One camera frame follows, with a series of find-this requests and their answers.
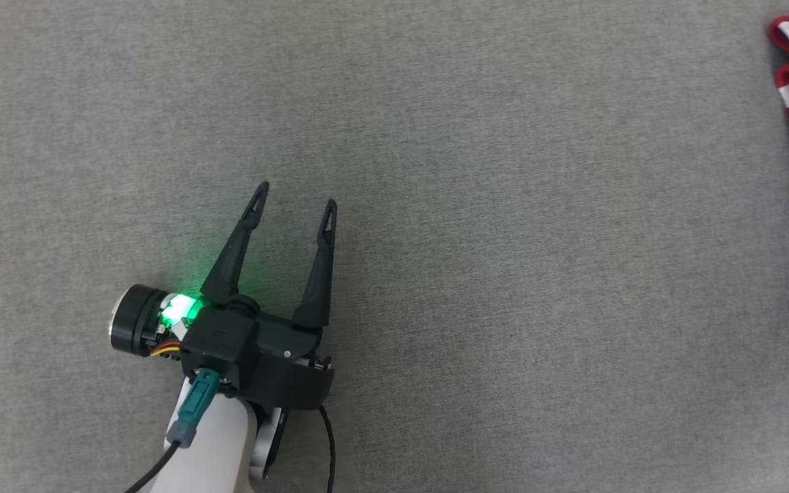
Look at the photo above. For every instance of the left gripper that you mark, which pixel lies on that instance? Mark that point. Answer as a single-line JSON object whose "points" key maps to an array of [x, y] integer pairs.
{"points": [[285, 370]]}

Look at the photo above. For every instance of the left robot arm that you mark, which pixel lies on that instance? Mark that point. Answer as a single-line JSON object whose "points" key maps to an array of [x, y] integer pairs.
{"points": [[220, 452]]}

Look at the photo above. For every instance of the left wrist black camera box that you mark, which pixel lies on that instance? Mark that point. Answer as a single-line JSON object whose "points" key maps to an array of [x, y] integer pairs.
{"points": [[220, 349]]}

